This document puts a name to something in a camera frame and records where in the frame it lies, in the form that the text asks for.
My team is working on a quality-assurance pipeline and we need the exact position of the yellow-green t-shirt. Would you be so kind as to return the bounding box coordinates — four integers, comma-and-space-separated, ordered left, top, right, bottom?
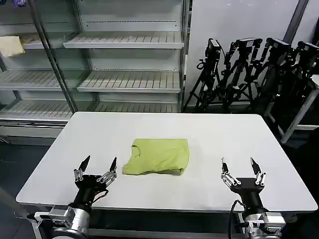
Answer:
122, 138, 191, 176

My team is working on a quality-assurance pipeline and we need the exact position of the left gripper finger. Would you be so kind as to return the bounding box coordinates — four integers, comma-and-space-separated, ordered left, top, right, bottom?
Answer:
73, 155, 91, 181
97, 156, 118, 186

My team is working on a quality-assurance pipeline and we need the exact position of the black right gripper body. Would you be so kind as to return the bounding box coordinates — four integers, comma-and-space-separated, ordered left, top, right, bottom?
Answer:
229, 177, 265, 216

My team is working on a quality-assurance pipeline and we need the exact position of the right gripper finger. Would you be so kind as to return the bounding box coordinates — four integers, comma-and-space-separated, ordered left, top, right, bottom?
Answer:
220, 157, 241, 188
250, 157, 267, 186

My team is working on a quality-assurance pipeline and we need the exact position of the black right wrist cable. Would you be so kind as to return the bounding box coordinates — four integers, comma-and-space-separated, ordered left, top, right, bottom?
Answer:
229, 199, 247, 239

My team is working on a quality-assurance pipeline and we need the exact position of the white rounded table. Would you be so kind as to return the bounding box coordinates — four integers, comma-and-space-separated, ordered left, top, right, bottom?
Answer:
15, 111, 319, 239

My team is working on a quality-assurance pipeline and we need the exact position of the open grey shelf unit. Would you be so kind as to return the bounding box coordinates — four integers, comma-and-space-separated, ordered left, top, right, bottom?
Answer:
62, 0, 191, 114

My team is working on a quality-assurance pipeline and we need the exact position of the glass-door grey shelf unit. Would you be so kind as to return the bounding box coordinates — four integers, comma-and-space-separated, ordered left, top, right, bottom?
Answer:
0, 0, 78, 145

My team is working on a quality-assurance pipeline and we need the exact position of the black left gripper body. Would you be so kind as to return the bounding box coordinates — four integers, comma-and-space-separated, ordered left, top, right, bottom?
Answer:
73, 174, 110, 208

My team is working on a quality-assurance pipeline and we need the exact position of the black camera tripod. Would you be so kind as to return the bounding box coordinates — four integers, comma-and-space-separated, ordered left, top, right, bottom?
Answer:
286, 41, 319, 125
258, 37, 294, 120
191, 38, 226, 112
221, 37, 264, 112

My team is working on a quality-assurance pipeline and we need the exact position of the beige cardboard piece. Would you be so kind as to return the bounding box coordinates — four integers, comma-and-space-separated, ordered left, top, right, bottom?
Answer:
0, 35, 26, 58

